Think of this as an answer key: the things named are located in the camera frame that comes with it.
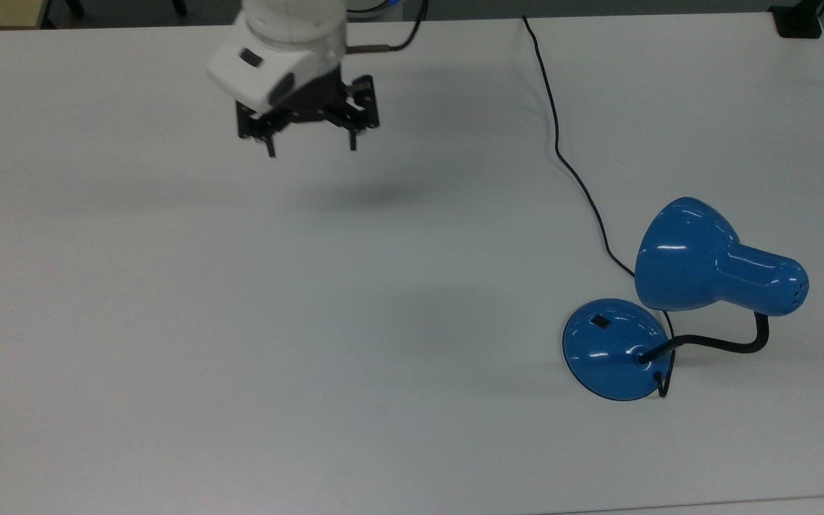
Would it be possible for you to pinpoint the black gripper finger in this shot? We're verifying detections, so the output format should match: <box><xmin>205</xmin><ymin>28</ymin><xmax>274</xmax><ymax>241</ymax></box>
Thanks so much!
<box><xmin>344</xmin><ymin>74</ymin><xmax>381</xmax><ymax>152</ymax></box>
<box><xmin>235</xmin><ymin>102</ymin><xmax>278</xmax><ymax>159</ymax></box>

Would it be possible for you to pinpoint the black table clamp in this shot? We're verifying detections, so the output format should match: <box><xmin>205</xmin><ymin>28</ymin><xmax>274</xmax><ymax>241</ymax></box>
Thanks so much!
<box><xmin>769</xmin><ymin>0</ymin><xmax>824</xmax><ymax>39</ymax></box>

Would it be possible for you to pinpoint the thin black lamp cable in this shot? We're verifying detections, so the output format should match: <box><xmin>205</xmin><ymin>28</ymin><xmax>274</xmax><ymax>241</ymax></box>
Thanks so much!
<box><xmin>522</xmin><ymin>16</ymin><xmax>676</xmax><ymax>398</ymax></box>

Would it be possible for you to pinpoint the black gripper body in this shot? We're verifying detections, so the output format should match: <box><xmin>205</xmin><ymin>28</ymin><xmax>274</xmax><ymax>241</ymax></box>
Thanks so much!
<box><xmin>269</xmin><ymin>63</ymin><xmax>350</xmax><ymax>128</ymax></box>

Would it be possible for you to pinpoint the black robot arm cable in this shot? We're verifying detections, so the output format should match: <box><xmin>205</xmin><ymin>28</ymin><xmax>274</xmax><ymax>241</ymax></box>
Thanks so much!
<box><xmin>345</xmin><ymin>0</ymin><xmax>431</xmax><ymax>55</ymax></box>

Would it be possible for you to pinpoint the blue desk lamp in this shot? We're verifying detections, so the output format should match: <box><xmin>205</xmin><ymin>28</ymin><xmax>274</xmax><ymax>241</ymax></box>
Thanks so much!
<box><xmin>561</xmin><ymin>197</ymin><xmax>810</xmax><ymax>402</ymax></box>

